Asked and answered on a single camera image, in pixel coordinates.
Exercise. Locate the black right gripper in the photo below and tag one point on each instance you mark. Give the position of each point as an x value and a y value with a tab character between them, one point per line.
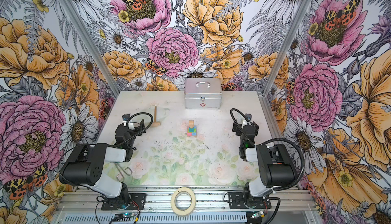
239	128

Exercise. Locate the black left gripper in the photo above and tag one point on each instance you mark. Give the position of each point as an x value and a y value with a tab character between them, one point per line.
138	130

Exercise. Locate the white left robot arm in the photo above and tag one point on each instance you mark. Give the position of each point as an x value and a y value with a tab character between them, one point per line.
84	165

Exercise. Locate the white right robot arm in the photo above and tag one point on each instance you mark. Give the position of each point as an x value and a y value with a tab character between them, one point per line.
276	170

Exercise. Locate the metal scissors tongs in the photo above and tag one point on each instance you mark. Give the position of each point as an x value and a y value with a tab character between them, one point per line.
123	172

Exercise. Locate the silver aluminium first aid case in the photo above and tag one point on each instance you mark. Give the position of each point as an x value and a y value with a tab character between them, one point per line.
202	93

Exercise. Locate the masking tape roll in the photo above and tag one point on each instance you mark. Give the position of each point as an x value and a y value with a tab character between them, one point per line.
183	201

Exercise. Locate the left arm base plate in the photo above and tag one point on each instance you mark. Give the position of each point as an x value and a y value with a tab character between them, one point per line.
136	202

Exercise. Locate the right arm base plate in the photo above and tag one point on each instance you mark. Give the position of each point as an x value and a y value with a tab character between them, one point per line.
237	200

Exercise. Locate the aluminium corner frame post left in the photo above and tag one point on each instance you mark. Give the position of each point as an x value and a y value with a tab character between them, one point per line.
80	27

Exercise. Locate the aluminium corner frame post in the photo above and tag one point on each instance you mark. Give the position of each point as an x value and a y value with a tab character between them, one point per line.
296	21
80	27

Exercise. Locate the aluminium corner frame post right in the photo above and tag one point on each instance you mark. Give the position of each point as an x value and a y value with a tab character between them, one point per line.
296	21

